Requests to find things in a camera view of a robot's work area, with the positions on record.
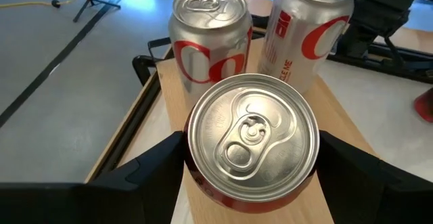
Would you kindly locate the red Coke Zero can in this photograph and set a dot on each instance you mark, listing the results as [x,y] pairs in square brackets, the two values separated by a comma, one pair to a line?
[252,136]

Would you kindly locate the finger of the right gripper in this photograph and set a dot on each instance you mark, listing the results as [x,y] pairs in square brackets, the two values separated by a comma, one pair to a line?
[362,38]
[397,31]

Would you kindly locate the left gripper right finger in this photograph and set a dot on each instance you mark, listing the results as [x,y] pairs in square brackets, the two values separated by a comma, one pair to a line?
[365,197]

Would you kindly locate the red Coca-Cola Star Wars can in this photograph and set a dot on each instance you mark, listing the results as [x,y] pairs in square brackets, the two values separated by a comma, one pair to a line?
[426,107]

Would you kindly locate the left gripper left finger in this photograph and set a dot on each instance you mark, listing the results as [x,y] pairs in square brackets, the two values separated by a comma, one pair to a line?
[142,193]

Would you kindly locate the wooden shelf with black frame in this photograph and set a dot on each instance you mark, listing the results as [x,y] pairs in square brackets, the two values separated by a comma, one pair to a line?
[170,92]

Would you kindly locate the silver Diet Coke can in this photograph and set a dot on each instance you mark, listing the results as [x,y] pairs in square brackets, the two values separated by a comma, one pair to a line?
[304,41]
[209,41]

